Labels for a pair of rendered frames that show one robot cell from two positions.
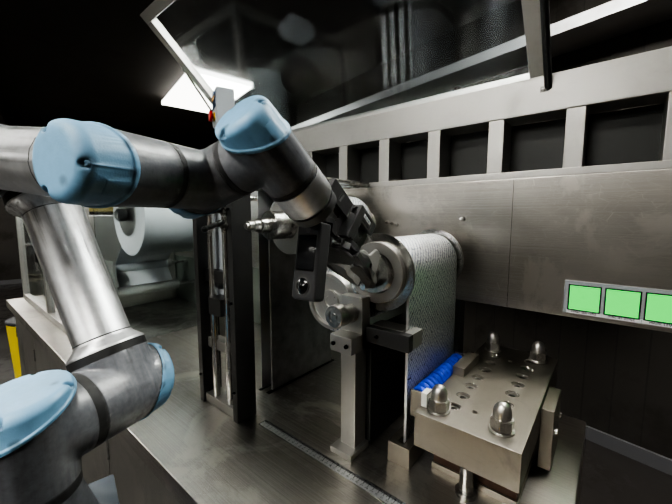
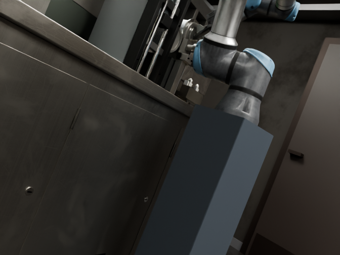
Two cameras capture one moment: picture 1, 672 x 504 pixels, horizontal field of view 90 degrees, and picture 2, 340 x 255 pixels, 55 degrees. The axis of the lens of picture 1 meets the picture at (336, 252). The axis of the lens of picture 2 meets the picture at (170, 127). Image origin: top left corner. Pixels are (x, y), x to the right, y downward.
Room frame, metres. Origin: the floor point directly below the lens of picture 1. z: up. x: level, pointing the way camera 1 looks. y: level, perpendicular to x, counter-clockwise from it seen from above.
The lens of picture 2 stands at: (0.71, 1.46, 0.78)
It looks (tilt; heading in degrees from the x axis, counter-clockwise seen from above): 1 degrees up; 264
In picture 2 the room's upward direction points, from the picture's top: 22 degrees clockwise
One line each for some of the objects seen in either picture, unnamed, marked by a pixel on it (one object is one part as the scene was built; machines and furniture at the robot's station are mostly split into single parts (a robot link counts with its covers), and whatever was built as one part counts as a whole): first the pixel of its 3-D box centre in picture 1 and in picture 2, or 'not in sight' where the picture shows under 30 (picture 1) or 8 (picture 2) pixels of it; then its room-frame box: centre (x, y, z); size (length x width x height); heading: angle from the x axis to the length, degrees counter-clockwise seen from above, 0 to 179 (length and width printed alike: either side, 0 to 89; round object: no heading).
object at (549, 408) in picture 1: (551, 426); not in sight; (0.58, -0.40, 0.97); 0.10 x 0.03 x 0.11; 141
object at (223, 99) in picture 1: (220, 108); not in sight; (0.99, 0.33, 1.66); 0.07 x 0.07 x 0.10; 30
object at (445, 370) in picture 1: (441, 375); not in sight; (0.66, -0.22, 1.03); 0.21 x 0.04 x 0.03; 141
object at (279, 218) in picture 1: (278, 224); not in sight; (0.76, 0.13, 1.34); 0.06 x 0.06 x 0.06; 51
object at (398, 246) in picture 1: (378, 271); (190, 34); (0.62, -0.08, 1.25); 0.15 x 0.01 x 0.15; 51
